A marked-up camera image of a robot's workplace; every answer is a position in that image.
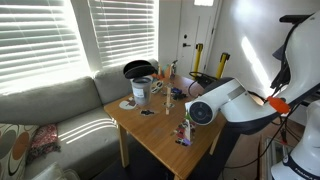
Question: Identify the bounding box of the tall wooden chip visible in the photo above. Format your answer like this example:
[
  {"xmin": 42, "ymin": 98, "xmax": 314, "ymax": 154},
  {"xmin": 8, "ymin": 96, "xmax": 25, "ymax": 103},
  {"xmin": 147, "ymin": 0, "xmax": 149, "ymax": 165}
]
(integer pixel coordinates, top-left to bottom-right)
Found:
[{"xmin": 166, "ymin": 85, "xmax": 171, "ymax": 115}]

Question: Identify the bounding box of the yellow stanchion post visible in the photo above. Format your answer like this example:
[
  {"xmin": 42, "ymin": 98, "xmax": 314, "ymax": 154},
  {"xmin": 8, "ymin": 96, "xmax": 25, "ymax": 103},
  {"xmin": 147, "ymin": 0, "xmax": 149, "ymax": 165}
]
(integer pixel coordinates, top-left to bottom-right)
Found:
[
  {"xmin": 193, "ymin": 43, "xmax": 203, "ymax": 79},
  {"xmin": 216, "ymin": 52, "xmax": 230, "ymax": 79}
]

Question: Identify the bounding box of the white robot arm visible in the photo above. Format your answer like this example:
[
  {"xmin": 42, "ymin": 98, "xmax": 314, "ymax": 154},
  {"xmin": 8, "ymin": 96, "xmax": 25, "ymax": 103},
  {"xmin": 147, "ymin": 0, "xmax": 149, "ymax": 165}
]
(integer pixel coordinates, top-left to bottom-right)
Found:
[{"xmin": 185, "ymin": 11, "xmax": 320, "ymax": 134}]

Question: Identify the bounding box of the red patterned cloth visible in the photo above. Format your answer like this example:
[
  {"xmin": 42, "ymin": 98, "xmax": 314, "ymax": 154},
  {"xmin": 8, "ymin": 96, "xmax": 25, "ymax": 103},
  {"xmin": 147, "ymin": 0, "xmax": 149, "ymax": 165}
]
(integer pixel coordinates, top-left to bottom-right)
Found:
[{"xmin": 27, "ymin": 124, "xmax": 61, "ymax": 164}]

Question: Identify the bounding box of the lower yellow stanchion post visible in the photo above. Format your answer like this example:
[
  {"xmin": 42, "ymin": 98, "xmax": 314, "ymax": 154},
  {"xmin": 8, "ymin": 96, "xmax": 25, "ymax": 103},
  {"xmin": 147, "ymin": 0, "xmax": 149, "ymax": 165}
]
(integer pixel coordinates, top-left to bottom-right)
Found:
[{"xmin": 216, "ymin": 52, "xmax": 230, "ymax": 79}]

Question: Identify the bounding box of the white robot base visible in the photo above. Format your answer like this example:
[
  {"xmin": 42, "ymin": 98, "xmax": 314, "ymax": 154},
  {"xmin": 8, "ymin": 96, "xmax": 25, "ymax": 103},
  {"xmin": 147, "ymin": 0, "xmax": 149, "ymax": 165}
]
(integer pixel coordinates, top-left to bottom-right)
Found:
[{"xmin": 271, "ymin": 100, "xmax": 320, "ymax": 180}]

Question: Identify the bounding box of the grey sofa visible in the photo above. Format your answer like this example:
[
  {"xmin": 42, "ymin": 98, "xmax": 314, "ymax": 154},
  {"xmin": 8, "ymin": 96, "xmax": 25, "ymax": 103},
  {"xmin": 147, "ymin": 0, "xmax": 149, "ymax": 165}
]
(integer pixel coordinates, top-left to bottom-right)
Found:
[{"xmin": 0, "ymin": 65, "xmax": 132, "ymax": 180}]

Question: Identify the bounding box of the upper yellow stanchion post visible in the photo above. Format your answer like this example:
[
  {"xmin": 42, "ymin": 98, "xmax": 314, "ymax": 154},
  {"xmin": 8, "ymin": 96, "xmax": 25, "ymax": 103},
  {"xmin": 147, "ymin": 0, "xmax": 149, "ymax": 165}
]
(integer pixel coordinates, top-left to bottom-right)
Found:
[{"xmin": 193, "ymin": 43, "xmax": 203, "ymax": 79}]

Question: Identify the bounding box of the wooden side table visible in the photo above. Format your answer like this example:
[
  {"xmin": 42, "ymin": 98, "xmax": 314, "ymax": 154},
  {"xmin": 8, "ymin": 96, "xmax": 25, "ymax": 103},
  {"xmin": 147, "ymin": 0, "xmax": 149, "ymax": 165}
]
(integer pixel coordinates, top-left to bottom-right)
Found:
[{"xmin": 103, "ymin": 74, "xmax": 242, "ymax": 180}]

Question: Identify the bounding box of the white door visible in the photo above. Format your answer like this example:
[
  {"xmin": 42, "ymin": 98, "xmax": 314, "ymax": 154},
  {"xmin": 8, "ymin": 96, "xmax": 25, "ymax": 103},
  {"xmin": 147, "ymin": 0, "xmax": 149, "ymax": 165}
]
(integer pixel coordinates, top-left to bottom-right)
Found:
[{"xmin": 177, "ymin": 0, "xmax": 221, "ymax": 78}]

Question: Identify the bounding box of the black cap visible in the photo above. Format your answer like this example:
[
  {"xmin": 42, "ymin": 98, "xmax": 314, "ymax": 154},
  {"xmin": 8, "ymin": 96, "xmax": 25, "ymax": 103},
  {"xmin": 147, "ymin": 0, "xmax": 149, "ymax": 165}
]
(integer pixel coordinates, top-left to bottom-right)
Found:
[{"xmin": 123, "ymin": 60, "xmax": 156, "ymax": 79}]

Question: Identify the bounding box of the patterned cushion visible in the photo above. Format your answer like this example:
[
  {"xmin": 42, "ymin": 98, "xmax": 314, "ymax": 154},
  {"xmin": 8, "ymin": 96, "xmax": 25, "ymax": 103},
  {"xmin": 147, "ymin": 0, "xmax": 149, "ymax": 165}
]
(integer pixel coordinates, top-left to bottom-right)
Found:
[{"xmin": 0, "ymin": 124, "xmax": 38, "ymax": 180}]

